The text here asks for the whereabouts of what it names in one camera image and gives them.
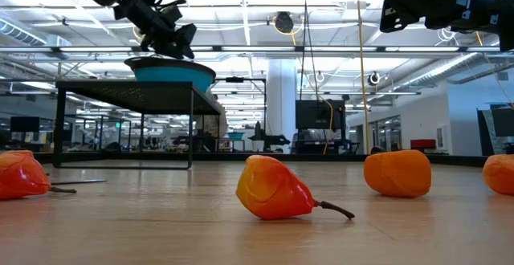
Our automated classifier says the black ceiling cable reel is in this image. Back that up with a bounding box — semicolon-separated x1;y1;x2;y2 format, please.
274;11;295;35

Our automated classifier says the person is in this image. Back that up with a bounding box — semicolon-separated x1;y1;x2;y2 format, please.
195;91;229;138

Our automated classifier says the red box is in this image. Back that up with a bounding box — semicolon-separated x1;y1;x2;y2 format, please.
410;138;437;150

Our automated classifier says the black metal table frame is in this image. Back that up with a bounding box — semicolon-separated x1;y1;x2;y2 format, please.
34;151;491;168

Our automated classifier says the blue collapsible bowl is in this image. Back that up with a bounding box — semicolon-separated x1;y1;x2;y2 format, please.
124;55;217;94

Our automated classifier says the black neighbouring station frame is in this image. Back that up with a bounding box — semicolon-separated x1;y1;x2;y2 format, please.
202;77;267;153

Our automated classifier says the black monitor on stand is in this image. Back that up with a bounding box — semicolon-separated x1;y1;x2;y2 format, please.
296;100;347;154

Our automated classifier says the black hanging cable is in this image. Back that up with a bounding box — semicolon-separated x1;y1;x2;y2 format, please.
299;0;322;104

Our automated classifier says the black perforated metal shelf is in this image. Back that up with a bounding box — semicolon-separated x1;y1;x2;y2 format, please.
52;80;222;169

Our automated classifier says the orange tangerine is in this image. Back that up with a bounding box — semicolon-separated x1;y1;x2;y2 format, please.
363;149;433;198

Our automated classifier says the dark framed wall panel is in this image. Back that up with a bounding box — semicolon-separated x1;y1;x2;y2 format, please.
476;103;514;157

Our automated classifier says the white column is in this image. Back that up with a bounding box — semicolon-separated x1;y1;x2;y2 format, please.
267;59;299;144

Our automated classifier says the small orange-red pear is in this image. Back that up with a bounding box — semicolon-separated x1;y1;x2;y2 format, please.
482;154;514;197
0;149;77;201
235;154;356;222

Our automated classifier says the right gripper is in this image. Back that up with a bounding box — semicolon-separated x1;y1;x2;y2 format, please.
376;0;514;51

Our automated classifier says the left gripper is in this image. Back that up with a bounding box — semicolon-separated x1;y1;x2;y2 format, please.
120;0;198;60

